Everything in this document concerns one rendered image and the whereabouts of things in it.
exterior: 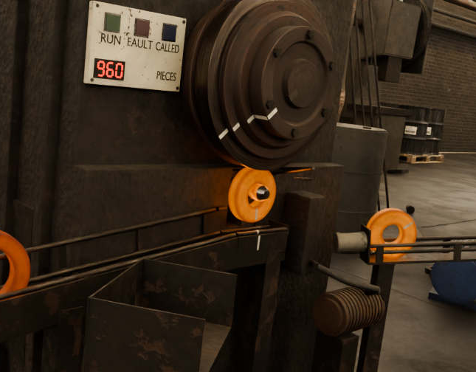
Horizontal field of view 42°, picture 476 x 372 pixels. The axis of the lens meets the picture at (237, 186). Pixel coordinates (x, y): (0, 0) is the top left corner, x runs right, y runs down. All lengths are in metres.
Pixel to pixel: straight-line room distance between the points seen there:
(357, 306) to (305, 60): 0.74
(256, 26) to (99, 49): 0.38
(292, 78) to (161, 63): 0.32
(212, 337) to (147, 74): 0.65
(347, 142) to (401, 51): 5.52
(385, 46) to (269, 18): 7.93
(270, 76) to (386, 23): 8.03
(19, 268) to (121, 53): 0.53
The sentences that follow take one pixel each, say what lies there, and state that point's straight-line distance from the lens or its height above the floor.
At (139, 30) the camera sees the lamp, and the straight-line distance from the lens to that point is 1.51.
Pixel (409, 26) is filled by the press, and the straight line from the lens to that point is 9.82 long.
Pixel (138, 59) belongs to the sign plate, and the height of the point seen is 1.13.
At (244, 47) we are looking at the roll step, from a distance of 1.51.
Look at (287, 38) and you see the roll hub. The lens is 1.53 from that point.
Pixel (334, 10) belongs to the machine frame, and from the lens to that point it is 2.04.
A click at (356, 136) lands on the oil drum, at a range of 4.32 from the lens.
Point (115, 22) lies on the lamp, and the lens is 1.48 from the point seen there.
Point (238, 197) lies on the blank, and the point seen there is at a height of 0.81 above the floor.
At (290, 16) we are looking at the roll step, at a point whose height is 1.28.
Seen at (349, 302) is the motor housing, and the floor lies 0.52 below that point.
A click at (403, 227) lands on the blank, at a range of 1.94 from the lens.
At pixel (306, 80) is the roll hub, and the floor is 1.13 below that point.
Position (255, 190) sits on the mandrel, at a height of 0.83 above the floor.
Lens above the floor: 1.10
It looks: 9 degrees down
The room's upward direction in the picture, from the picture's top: 7 degrees clockwise
